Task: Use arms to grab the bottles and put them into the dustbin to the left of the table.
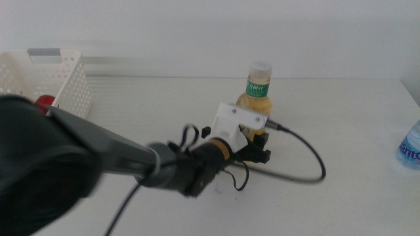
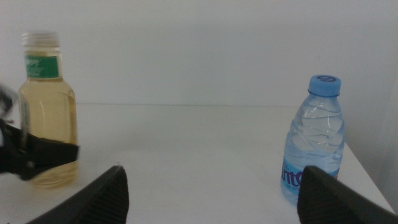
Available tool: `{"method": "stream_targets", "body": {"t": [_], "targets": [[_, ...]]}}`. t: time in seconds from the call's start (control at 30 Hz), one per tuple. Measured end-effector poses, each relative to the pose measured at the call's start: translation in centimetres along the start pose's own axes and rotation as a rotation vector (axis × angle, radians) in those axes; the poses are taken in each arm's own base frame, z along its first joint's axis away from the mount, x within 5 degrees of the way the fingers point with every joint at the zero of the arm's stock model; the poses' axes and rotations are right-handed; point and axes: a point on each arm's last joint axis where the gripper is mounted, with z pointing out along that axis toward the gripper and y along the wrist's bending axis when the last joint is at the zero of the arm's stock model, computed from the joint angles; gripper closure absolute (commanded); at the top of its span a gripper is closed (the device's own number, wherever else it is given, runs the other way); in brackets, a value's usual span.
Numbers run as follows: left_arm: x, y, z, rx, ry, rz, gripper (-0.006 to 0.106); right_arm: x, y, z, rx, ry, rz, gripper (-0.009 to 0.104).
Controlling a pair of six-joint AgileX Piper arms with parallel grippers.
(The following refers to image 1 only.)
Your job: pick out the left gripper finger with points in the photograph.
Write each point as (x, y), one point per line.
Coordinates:
(262, 139)

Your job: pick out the yellow tea bottle white cap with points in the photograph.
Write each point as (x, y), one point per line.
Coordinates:
(259, 88)

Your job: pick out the clear water bottle blue cap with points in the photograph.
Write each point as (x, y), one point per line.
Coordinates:
(410, 147)

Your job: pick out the red soda can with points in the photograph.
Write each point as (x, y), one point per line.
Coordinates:
(44, 101)

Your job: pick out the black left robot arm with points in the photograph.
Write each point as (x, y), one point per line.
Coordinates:
(98, 147)

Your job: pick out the white perforated plastic basket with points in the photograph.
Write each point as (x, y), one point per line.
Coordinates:
(72, 85)

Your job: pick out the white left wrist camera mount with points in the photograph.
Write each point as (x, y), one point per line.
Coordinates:
(229, 121)

